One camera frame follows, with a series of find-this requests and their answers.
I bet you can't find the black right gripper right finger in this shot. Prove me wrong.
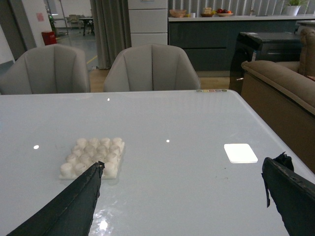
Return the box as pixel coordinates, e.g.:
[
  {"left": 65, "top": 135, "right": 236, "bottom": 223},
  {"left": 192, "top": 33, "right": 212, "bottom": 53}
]
[{"left": 261, "top": 152, "right": 315, "bottom": 236}]

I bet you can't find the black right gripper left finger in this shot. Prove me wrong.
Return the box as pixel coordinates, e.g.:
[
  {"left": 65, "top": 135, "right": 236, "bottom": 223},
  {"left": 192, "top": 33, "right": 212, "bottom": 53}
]
[{"left": 9, "top": 161, "right": 105, "bottom": 236}]

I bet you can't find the brown sofa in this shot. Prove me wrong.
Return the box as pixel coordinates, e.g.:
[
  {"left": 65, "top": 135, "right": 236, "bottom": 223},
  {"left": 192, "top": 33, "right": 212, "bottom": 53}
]
[{"left": 241, "top": 28, "right": 315, "bottom": 171}]

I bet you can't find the coloured dots sticker strip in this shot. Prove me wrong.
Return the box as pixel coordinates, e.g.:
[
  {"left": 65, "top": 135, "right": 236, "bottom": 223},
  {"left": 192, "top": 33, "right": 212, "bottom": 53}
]
[{"left": 196, "top": 89, "right": 228, "bottom": 92}]

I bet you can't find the left grey chair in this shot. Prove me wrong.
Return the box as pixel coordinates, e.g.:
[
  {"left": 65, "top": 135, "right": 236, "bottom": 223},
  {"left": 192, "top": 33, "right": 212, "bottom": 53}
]
[{"left": 0, "top": 44, "right": 91, "bottom": 95}]

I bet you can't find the grey chair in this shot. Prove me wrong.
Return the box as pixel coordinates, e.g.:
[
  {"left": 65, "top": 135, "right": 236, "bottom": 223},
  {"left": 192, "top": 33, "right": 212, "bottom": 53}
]
[
  {"left": 0, "top": 44, "right": 91, "bottom": 95},
  {"left": 103, "top": 44, "right": 201, "bottom": 92}
]

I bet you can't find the right grey chair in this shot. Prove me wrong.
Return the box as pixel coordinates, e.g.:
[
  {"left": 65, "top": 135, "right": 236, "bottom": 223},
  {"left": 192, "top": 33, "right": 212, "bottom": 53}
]
[{"left": 103, "top": 44, "right": 201, "bottom": 92}]

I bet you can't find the red bin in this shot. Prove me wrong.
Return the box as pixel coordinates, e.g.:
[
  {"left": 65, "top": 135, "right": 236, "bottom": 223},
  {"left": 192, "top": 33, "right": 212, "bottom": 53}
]
[{"left": 41, "top": 31, "right": 57, "bottom": 46}]

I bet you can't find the dark grey counter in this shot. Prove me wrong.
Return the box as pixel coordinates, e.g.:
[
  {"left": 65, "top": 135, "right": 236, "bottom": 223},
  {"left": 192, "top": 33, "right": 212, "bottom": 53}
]
[{"left": 168, "top": 15, "right": 315, "bottom": 73}]

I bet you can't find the white plant pot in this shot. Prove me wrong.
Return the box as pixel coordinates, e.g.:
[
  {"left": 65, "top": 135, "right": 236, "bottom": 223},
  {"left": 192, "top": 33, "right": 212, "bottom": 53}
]
[{"left": 285, "top": 5, "right": 301, "bottom": 16}]

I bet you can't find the fruit plate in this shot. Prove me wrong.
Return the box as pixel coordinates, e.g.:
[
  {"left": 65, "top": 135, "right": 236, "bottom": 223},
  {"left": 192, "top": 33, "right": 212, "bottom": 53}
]
[{"left": 216, "top": 8, "right": 234, "bottom": 17}]

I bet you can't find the grey curtain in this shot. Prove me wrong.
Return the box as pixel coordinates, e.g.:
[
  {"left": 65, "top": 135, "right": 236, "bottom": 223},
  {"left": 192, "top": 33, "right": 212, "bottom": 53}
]
[{"left": 90, "top": 0, "right": 131, "bottom": 69}]

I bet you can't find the plate of bread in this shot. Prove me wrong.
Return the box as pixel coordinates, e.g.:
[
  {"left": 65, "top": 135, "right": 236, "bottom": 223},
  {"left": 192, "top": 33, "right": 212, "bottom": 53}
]
[{"left": 201, "top": 7, "right": 216, "bottom": 17}]

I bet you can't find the white drawer cabinet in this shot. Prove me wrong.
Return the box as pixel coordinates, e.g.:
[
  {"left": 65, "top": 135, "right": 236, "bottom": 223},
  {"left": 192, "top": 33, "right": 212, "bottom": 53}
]
[{"left": 128, "top": 0, "right": 168, "bottom": 47}]

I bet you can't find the wooden bowl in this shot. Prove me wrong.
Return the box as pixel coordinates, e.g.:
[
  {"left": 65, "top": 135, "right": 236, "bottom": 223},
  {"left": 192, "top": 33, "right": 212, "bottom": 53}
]
[{"left": 169, "top": 9, "right": 187, "bottom": 18}]

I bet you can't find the white studded base plate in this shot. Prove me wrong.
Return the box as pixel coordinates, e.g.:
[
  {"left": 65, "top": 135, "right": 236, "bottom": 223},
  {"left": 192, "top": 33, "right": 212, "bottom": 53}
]
[{"left": 59, "top": 137, "right": 125, "bottom": 180}]

